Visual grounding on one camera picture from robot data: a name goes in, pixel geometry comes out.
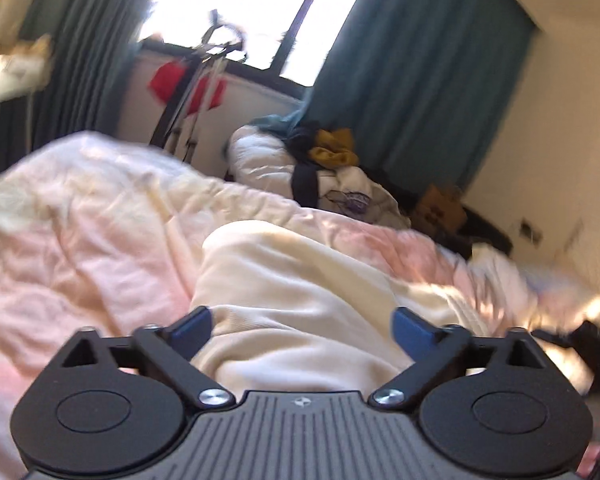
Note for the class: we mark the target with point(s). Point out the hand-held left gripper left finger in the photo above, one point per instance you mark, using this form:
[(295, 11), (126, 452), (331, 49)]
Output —
[(190, 330)]

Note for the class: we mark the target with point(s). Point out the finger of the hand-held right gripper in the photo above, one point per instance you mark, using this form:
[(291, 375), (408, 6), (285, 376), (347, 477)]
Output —
[(555, 337)]

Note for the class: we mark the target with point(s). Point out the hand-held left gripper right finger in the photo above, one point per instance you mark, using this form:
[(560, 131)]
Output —
[(415, 332)]

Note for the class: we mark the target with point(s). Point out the cream sweatshirt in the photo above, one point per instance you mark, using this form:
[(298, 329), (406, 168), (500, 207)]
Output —
[(305, 285)]

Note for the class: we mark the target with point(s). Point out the pink white duvet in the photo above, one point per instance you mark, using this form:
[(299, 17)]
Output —
[(500, 270)]

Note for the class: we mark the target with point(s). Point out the dark armchair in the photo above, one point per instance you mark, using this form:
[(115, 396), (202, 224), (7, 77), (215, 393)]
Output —
[(485, 230)]

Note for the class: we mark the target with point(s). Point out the brown paper bag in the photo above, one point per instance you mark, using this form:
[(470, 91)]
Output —
[(437, 207)]

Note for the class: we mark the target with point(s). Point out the pink bed sheet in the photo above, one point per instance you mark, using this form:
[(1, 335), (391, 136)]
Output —
[(80, 235)]

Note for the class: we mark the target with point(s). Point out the dark navy garment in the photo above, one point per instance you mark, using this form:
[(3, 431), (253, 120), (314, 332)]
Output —
[(302, 180)]

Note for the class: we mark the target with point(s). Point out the mustard yellow garment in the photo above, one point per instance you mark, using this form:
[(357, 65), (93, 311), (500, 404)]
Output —
[(335, 152)]

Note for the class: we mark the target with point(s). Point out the teal curtain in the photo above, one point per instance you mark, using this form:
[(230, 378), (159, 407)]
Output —
[(420, 85), (85, 60)]

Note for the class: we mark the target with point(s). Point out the red cloth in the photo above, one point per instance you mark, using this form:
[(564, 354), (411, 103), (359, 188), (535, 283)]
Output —
[(167, 80)]

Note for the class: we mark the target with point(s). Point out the folding stand with red cloth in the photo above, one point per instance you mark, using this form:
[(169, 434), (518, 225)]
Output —
[(200, 75)]

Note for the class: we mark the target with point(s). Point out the white dresser desk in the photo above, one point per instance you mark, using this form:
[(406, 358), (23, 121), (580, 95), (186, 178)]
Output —
[(10, 80)]

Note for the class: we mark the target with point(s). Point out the window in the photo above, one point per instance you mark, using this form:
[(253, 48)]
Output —
[(255, 10)]

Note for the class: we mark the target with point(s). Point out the wall socket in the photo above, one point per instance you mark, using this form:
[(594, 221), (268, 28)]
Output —
[(530, 229)]

